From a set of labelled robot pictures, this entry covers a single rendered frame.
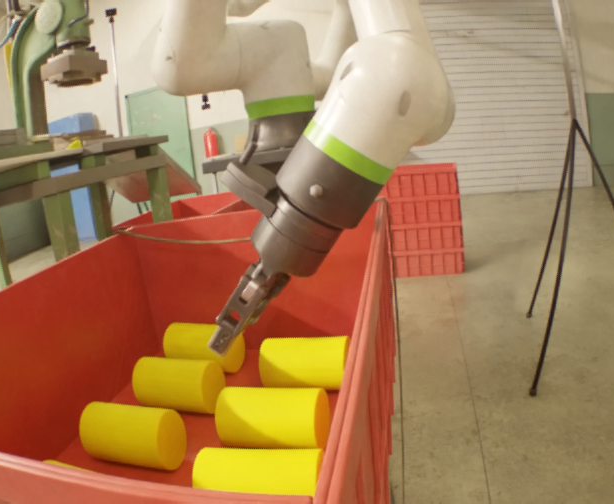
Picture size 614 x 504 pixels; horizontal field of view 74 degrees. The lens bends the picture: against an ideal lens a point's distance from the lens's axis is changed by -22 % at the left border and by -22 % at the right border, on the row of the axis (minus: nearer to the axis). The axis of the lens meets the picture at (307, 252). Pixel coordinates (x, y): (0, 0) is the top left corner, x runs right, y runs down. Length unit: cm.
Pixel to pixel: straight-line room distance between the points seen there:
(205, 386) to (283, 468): 23
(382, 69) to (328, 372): 35
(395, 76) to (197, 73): 44
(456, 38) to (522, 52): 92
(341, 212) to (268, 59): 45
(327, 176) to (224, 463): 26
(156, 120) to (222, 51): 634
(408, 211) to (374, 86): 265
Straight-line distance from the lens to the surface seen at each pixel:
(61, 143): 112
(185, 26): 76
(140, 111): 728
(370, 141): 43
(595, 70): 703
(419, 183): 302
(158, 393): 62
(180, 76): 80
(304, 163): 45
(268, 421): 49
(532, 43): 669
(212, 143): 661
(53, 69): 115
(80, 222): 753
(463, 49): 645
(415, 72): 43
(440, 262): 311
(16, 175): 94
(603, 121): 701
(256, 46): 83
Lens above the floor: 94
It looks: 13 degrees down
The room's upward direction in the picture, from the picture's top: 8 degrees counter-clockwise
